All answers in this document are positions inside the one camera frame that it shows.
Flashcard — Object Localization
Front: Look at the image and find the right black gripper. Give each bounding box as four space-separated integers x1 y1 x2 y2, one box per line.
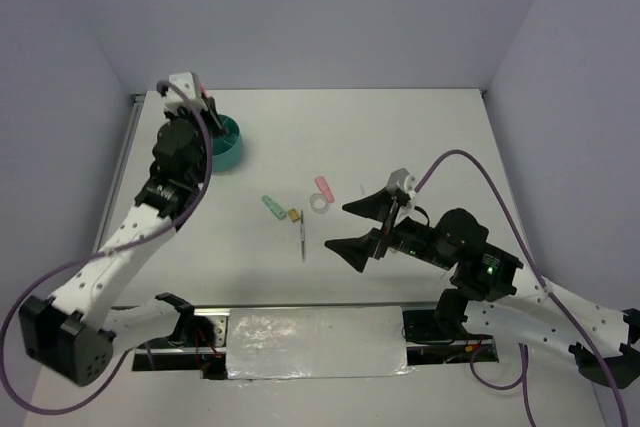
322 186 452 270

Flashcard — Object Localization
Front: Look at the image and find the silver white pen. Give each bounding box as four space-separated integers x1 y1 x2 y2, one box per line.
299 209 306 262

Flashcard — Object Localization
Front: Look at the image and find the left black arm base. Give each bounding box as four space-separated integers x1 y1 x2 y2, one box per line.
132 310 229 381

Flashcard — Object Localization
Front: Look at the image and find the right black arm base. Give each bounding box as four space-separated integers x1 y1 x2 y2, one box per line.
402 309 499 367

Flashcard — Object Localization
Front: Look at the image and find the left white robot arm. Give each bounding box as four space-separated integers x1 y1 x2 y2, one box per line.
18 94 227 387

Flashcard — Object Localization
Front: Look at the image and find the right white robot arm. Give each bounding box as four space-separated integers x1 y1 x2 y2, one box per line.
325 185 639 389

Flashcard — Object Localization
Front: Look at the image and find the teal round divided organizer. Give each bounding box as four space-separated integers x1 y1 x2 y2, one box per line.
212 115 244 173

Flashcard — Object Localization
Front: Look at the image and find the clear tape roll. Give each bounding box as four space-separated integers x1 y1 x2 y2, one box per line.
309 192 330 214

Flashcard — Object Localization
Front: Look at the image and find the yellow binder clip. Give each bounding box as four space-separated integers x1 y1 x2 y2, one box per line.
287 208 302 223

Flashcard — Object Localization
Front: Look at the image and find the green highlighter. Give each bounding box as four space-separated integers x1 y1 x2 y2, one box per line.
261 195 287 220

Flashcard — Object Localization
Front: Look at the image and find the silver foil sheet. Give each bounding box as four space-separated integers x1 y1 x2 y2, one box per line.
226 306 410 380

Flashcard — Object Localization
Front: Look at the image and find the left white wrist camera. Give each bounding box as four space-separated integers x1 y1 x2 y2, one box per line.
156 71 207 114

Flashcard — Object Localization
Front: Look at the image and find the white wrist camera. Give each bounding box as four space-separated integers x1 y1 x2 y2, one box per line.
386 168 416 211
156 71 207 114

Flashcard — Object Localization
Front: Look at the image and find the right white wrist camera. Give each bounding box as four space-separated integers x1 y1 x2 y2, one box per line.
386 168 416 211

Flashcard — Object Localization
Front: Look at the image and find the aluminium rail left edge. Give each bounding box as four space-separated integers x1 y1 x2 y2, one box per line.
77 91 146 261

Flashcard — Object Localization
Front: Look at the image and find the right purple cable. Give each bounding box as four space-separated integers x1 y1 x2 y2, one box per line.
419 149 629 427

